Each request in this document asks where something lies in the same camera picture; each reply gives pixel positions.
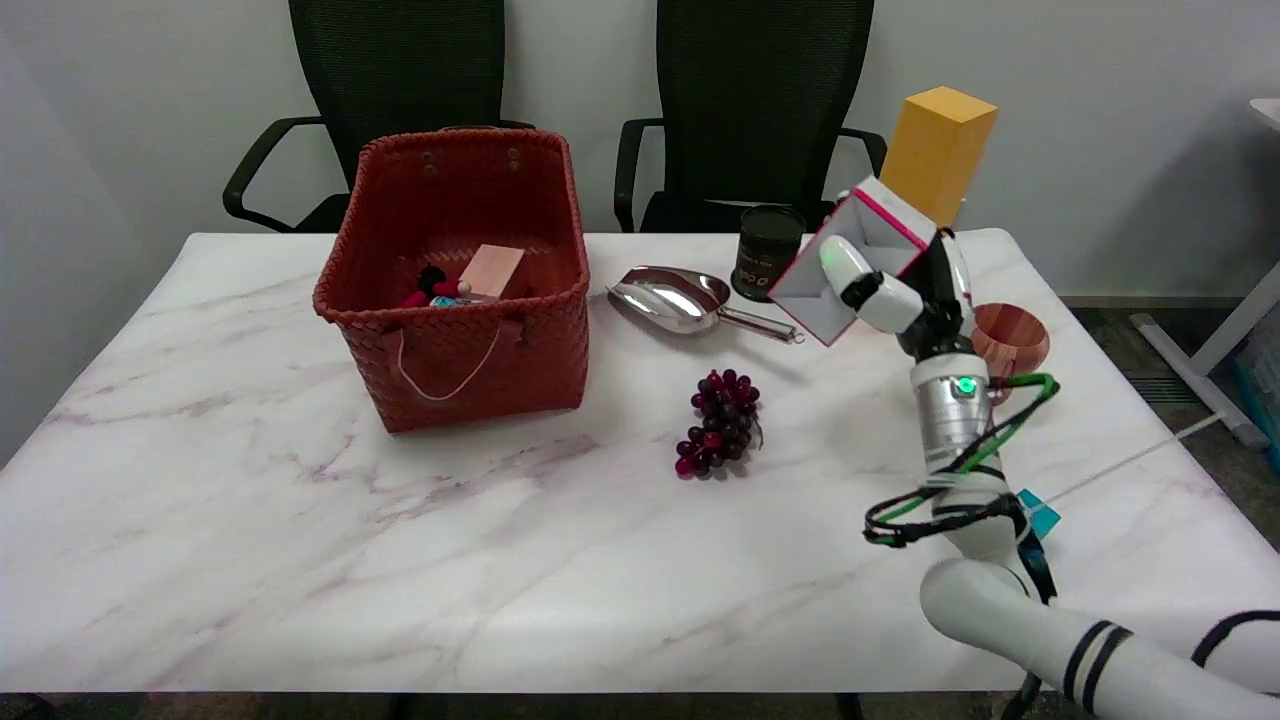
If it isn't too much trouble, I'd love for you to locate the small doll toy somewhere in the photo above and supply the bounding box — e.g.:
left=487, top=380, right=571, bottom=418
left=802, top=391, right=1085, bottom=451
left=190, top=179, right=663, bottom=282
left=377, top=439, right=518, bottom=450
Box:
left=400, top=264, right=473, bottom=309

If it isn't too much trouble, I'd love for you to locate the tall yellow box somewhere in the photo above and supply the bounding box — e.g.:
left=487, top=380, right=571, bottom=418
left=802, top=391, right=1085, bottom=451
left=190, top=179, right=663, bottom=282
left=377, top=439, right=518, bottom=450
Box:
left=880, top=86, right=999, bottom=229

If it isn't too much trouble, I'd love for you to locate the teal label tag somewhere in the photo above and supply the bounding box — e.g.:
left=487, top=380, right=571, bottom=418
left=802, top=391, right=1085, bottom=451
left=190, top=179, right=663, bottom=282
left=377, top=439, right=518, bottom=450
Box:
left=1018, top=489, right=1062, bottom=540

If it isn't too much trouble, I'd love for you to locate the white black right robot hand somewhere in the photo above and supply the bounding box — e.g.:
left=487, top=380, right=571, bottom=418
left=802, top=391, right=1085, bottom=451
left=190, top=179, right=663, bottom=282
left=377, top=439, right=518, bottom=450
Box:
left=820, top=230, right=977, bottom=363

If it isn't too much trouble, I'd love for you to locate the silver metal scoop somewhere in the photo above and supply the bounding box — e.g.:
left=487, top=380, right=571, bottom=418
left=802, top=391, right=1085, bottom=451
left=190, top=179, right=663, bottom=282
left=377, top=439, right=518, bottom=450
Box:
left=607, top=265, right=806, bottom=345

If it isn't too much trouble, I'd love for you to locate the black mesh office chair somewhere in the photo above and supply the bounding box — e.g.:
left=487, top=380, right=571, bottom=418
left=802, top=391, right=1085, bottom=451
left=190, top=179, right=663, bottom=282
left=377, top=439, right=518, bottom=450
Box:
left=613, top=0, right=889, bottom=234
left=222, top=0, right=537, bottom=234

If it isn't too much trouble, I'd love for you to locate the thin white cable tie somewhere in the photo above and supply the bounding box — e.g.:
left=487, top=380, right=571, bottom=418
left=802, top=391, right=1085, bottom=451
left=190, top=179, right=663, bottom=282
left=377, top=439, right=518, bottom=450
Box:
left=1045, top=412, right=1227, bottom=503

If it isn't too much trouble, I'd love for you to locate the white paper box pink stripe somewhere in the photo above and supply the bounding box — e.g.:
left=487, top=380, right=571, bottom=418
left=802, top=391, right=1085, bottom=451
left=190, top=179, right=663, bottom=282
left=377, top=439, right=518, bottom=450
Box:
left=767, top=176, right=938, bottom=347

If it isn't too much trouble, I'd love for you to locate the black cable loop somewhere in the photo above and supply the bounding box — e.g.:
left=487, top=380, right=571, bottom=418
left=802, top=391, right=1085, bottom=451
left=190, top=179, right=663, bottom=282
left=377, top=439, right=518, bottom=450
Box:
left=1192, top=609, right=1280, bottom=669

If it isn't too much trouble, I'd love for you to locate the dark red grape bunch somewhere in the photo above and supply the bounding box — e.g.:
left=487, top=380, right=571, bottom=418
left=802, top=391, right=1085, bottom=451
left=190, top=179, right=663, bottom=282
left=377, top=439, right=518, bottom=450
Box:
left=674, top=369, right=765, bottom=480

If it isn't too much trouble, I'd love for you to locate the white side table frame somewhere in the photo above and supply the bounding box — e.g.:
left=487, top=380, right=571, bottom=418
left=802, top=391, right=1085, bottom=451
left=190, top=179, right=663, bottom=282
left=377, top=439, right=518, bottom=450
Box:
left=1130, top=97, right=1280, bottom=451

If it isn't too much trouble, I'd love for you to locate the red woven basket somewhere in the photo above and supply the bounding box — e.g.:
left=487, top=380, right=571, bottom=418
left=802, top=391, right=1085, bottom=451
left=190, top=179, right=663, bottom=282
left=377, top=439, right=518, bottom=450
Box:
left=312, top=127, right=592, bottom=435

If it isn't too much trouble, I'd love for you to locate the pink wooden block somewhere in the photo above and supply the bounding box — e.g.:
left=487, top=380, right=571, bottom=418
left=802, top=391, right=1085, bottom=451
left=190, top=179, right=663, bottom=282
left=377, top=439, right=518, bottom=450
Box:
left=458, top=243, right=526, bottom=299

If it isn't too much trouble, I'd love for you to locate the green and black cable bundle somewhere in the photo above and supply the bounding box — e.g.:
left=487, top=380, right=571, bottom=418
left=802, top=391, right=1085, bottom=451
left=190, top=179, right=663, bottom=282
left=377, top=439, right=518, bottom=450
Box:
left=864, top=372, right=1061, bottom=549

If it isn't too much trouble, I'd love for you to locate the blue storage bin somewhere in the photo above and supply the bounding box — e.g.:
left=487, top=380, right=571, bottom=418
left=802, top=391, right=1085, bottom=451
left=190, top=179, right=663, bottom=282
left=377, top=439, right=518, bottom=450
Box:
left=1233, top=318, right=1280, bottom=453

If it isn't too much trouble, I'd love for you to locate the wooden goblet cup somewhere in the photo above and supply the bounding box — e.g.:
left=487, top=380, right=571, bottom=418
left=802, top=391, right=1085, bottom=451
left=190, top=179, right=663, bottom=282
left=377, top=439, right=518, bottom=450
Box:
left=970, top=303, right=1051, bottom=406

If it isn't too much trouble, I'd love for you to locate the black cylindrical can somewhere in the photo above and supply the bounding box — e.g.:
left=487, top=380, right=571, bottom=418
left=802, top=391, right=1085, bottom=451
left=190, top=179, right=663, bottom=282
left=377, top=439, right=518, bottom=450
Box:
left=731, top=204, right=807, bottom=303

